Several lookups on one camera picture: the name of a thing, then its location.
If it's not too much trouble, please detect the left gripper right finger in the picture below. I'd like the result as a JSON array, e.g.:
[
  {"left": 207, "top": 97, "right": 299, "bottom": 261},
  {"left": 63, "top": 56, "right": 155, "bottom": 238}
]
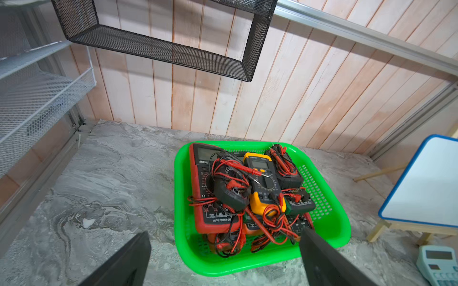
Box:
[{"left": 299, "top": 229, "right": 375, "bottom": 286}]

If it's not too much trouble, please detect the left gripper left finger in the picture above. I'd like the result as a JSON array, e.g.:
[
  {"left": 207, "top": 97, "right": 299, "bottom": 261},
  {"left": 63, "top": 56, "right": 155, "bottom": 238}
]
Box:
[{"left": 80, "top": 231, "right": 151, "bottom": 286}]

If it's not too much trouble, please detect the yellow multimeter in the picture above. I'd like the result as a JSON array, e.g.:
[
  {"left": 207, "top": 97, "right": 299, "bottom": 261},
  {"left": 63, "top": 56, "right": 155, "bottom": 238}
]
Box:
[{"left": 243, "top": 153, "right": 286, "bottom": 215}]

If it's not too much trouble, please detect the large red multimeter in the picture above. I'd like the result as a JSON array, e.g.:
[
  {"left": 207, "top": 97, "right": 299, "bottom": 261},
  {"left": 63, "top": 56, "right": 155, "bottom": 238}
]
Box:
[{"left": 189, "top": 143, "right": 242, "bottom": 234}]

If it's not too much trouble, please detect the small black multimeter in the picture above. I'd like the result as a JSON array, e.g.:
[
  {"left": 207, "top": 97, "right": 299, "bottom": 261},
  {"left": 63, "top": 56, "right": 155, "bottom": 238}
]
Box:
[{"left": 213, "top": 178, "right": 249, "bottom": 212}]

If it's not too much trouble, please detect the black multimeter with red leads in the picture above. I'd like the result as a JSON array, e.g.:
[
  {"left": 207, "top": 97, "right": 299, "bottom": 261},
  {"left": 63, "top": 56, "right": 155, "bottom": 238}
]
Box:
[{"left": 265, "top": 144, "right": 304, "bottom": 189}]

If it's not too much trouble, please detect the green plastic basket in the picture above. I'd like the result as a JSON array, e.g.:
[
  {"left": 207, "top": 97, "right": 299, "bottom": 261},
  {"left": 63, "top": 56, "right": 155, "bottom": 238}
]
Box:
[{"left": 174, "top": 144, "right": 351, "bottom": 277}]

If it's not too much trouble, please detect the light blue calculator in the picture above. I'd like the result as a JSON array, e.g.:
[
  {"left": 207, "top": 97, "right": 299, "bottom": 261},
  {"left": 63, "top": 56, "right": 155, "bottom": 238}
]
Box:
[{"left": 416, "top": 245, "right": 458, "bottom": 286}]

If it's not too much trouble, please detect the blue framed whiteboard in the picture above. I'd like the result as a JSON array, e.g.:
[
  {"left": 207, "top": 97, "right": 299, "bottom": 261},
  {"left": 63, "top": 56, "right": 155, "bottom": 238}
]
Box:
[{"left": 378, "top": 135, "right": 458, "bottom": 228}]

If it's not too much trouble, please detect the white wire shelf rack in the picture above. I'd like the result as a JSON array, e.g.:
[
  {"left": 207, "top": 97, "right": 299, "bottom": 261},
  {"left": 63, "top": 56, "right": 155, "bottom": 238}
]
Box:
[{"left": 1, "top": 1, "right": 97, "bottom": 175}]

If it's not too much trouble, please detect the black mesh wall basket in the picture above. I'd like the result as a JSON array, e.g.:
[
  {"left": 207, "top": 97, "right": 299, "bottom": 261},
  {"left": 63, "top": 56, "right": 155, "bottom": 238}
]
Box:
[{"left": 51, "top": 0, "right": 279, "bottom": 83}]

